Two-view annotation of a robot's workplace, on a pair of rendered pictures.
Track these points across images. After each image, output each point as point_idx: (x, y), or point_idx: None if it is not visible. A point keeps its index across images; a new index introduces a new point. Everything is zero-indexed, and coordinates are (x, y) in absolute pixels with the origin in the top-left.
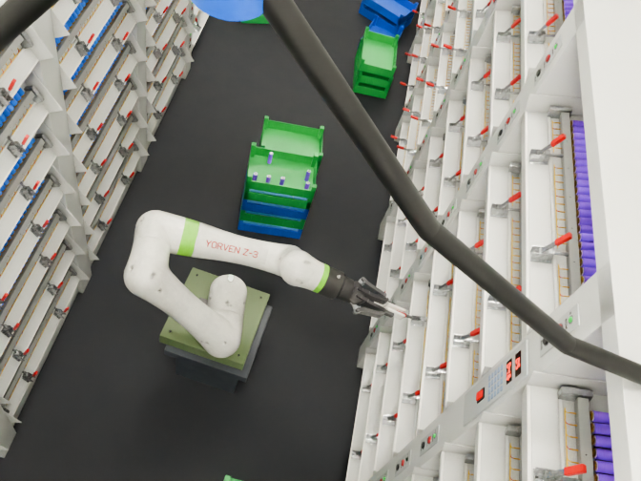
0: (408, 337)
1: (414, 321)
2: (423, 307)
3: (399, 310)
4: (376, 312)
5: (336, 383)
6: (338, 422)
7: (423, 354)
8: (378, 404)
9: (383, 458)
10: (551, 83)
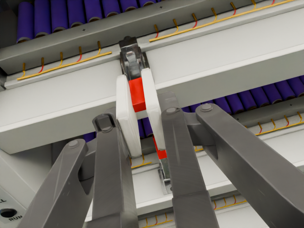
0: (200, 72)
1: (144, 61)
2: (81, 76)
3: (130, 95)
4: (230, 127)
5: None
6: None
7: (241, 14)
8: (251, 215)
9: None
10: None
